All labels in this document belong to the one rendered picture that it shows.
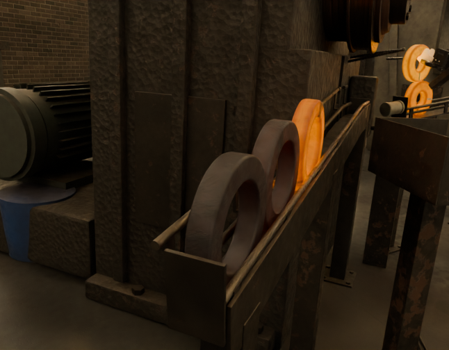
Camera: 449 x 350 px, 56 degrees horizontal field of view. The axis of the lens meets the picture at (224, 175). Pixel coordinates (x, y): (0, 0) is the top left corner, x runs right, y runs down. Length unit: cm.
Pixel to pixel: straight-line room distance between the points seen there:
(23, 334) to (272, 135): 109
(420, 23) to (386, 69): 47
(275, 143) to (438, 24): 367
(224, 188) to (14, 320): 119
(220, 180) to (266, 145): 17
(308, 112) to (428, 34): 348
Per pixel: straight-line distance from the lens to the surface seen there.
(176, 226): 51
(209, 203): 45
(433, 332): 164
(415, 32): 426
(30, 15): 843
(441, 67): 195
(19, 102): 182
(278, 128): 64
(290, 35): 112
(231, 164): 48
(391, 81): 427
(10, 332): 152
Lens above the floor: 84
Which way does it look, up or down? 16 degrees down
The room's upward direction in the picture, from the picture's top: 3 degrees clockwise
